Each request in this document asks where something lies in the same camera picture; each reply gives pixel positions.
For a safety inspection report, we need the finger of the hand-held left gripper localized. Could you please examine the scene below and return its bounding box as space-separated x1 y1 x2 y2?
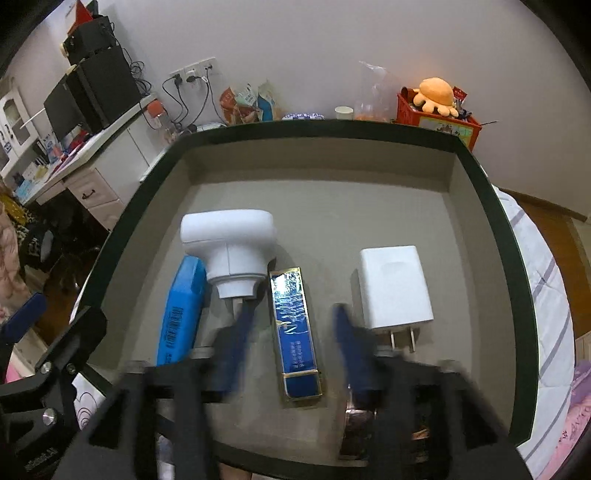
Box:
34 305 109 384
0 292 49 344

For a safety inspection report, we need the blue rectangular packet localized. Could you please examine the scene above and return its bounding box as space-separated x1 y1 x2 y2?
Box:
156 255 208 367

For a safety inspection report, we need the black office chair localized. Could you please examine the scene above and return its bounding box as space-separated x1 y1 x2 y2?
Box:
23 217 102 296

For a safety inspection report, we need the red snack bag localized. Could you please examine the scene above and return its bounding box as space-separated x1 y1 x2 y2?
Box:
219 88 245 125

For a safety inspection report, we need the blue and gold lighter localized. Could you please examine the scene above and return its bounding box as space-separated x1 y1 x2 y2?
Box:
269 266 324 398

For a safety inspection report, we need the clear plastic bag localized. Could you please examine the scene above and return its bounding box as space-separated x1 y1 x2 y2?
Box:
355 60 400 121

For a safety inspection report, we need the rose gold cylinder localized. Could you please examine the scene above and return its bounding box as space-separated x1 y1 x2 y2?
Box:
339 399 430 462

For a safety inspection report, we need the black computer tower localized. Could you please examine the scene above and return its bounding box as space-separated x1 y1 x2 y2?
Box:
67 46 141 132

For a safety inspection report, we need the red triangular item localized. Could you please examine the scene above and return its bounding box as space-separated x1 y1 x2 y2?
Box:
65 0 100 35

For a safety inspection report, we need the pink box with dark rim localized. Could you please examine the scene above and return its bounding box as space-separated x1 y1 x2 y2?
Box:
69 119 561 476

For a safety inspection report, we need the pink padded jacket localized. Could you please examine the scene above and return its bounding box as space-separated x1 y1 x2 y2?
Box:
0 203 28 319

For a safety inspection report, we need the green and white snack bag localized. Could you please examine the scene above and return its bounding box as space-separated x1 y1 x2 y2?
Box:
235 83 259 123

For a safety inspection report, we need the red desk item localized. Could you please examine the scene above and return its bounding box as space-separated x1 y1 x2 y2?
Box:
58 134 90 160

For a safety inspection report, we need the black computer monitor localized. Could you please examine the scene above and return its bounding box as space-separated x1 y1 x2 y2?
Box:
44 76 88 139

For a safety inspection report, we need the white desk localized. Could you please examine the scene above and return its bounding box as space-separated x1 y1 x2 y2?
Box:
9 95 160 232

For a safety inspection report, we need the white plug charger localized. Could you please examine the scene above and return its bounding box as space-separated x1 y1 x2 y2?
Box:
352 246 435 354

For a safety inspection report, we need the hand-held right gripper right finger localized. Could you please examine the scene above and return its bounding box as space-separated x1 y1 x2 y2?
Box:
332 302 536 480

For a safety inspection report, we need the orange octopus plush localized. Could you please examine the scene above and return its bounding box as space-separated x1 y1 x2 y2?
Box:
412 76 460 117

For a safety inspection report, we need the white wall outlet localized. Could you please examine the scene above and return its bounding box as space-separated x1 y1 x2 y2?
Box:
168 56 217 84

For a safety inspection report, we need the white glass-door cabinet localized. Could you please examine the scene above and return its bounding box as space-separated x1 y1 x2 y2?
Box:
0 85 38 171

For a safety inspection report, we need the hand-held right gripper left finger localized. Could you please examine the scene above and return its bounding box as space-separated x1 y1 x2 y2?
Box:
51 295 259 480

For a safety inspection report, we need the red plastic crate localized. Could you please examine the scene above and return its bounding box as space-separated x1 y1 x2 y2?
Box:
396 87 483 151

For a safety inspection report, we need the pink embroidered blanket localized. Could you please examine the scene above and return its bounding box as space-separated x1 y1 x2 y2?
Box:
522 332 591 480

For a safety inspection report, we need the black power cable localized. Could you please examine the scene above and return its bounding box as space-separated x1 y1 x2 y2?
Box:
161 76 190 125

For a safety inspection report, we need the clear bottle with orange cap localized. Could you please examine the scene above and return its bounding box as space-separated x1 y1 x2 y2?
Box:
147 99 178 141

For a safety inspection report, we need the white side cabinet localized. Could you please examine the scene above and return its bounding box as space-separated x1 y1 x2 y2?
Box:
137 129 195 183

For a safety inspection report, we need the black speaker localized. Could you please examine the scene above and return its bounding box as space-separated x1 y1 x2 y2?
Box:
62 16 116 65

